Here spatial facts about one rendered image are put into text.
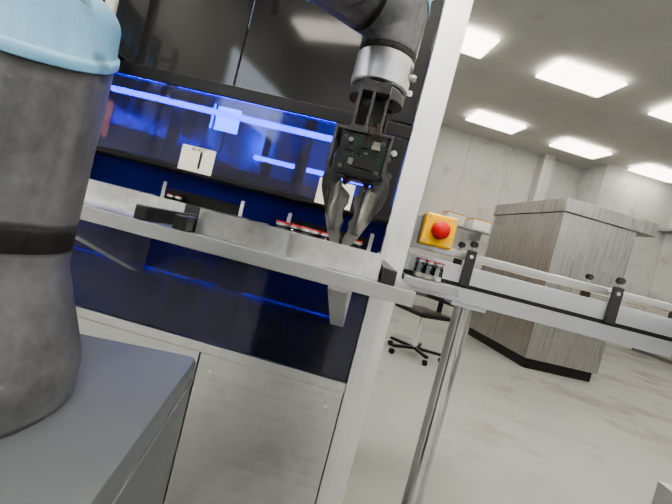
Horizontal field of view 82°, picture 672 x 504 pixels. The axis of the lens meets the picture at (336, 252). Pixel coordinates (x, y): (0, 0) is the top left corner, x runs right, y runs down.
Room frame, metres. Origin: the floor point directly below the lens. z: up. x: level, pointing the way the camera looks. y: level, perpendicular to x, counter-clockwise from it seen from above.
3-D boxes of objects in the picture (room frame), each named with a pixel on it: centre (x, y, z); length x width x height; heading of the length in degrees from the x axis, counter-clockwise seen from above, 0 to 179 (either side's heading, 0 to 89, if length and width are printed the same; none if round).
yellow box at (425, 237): (0.91, -0.22, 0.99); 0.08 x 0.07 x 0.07; 175
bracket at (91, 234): (0.77, 0.47, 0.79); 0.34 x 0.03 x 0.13; 175
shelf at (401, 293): (0.76, 0.22, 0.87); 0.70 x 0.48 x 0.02; 85
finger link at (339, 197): (0.51, 0.01, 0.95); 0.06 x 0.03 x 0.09; 175
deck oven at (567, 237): (5.35, -2.92, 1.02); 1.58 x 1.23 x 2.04; 8
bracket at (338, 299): (0.73, -0.03, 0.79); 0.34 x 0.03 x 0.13; 175
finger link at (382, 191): (0.53, -0.02, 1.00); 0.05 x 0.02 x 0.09; 85
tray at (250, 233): (0.70, 0.05, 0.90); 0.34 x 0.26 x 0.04; 175
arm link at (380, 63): (0.51, 0.00, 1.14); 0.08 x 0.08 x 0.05
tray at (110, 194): (0.84, 0.38, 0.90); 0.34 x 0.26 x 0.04; 175
